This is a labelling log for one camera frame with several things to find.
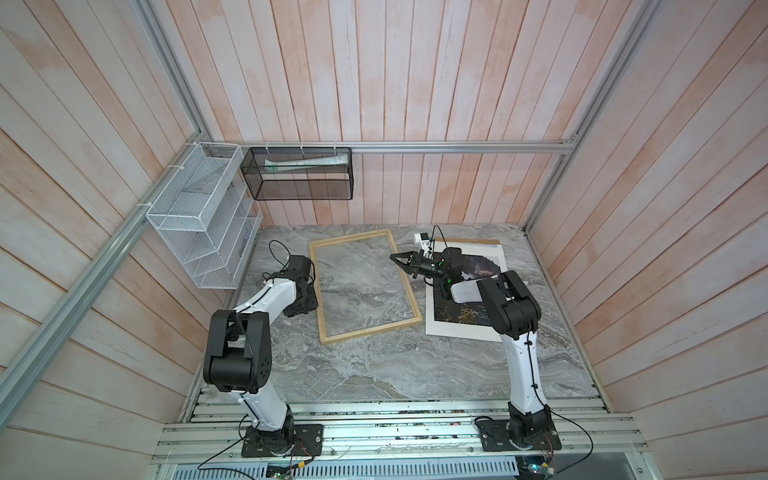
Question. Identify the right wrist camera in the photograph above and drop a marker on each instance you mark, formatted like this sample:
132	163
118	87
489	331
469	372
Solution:
426	243

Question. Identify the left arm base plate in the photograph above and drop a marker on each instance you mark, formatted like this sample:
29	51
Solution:
299	440

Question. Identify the waterfall photo print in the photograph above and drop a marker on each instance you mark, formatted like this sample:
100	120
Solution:
467	320

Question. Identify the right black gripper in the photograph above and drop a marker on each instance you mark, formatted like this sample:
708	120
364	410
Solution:
415	264

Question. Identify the paper in black basket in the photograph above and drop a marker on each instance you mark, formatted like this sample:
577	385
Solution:
322	164

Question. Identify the black wire mesh basket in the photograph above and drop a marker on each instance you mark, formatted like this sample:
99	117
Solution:
298	186

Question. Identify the aluminium frame profile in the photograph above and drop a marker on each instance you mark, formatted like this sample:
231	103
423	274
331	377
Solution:
37	354

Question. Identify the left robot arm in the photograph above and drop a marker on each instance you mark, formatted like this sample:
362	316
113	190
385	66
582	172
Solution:
238	355

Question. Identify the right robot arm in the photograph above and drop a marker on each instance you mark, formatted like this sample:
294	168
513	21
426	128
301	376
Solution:
514	314

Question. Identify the brown backing board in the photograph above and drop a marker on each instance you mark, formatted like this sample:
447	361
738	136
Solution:
473	241

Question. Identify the white wire mesh shelf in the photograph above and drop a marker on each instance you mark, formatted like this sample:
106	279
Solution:
205	217

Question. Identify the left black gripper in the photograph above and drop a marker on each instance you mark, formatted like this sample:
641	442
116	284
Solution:
312	304

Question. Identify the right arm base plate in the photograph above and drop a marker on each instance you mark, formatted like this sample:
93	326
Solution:
500	435

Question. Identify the wooden picture frame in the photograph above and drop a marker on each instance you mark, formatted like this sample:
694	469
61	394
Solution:
360	293

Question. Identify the aluminium rail platform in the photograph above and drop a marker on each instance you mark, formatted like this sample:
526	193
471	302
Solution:
406	439

